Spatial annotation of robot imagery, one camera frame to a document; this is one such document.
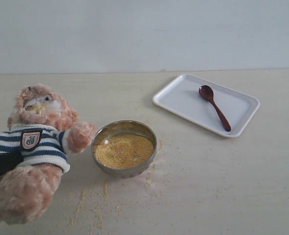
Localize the beige teddy bear striped sweater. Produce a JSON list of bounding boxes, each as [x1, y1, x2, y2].
[[0, 84, 95, 224]]

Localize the dark red wooden spoon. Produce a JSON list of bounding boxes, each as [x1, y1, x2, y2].
[[198, 85, 231, 132]]

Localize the yellow millet grains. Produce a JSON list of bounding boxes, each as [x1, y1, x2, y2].
[[95, 134, 154, 169]]

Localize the steel bowl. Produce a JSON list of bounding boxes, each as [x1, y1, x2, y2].
[[91, 120, 157, 179]]

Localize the white rectangular plastic tray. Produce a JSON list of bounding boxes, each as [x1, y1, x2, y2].
[[152, 73, 260, 138]]

